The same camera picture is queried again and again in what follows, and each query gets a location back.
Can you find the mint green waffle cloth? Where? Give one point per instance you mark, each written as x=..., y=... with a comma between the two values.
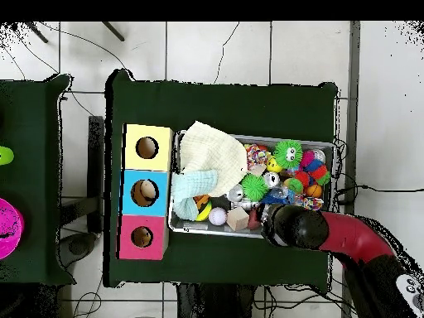
x=188, y=188

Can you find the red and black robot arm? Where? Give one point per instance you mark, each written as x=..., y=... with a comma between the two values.
x=351, y=235

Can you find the wooden box with three holes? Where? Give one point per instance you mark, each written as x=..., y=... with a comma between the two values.
x=162, y=159

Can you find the shallow metal mesh bin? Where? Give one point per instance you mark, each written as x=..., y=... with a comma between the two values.
x=198, y=228

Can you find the cream waffle cloth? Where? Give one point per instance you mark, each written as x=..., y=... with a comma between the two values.
x=212, y=152

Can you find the white baseball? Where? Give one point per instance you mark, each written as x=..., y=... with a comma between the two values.
x=218, y=216

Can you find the green spiky ball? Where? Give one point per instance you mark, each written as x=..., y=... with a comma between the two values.
x=254, y=187

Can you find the light wooden block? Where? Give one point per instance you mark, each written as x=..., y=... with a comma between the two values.
x=238, y=218

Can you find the yellow smiley ball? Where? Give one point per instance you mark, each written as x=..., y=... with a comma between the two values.
x=274, y=165

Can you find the dark green table cloth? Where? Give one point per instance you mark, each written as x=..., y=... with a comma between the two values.
x=215, y=106

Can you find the green spiky toy with eyes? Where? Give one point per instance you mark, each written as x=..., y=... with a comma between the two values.
x=283, y=154

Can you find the small orange basketball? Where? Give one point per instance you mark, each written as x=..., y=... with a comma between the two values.
x=313, y=191

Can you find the multicolour spiky caterpillar toy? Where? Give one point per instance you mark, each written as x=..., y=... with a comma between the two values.
x=314, y=169

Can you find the black stand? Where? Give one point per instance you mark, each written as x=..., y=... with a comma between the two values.
x=96, y=165

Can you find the grey stand foot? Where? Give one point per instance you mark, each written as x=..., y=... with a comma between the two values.
x=78, y=246

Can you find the grey floor strip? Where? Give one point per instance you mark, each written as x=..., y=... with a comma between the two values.
x=353, y=99

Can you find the dark tripod leg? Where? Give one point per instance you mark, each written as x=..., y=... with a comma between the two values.
x=36, y=32
x=113, y=31

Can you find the green cloth side table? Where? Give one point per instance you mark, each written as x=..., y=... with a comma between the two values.
x=29, y=116

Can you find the lime green object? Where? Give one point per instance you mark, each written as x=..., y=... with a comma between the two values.
x=5, y=155

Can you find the pink plate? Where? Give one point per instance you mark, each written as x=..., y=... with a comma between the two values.
x=8, y=222

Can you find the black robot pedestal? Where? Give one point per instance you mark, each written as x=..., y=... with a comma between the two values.
x=212, y=303

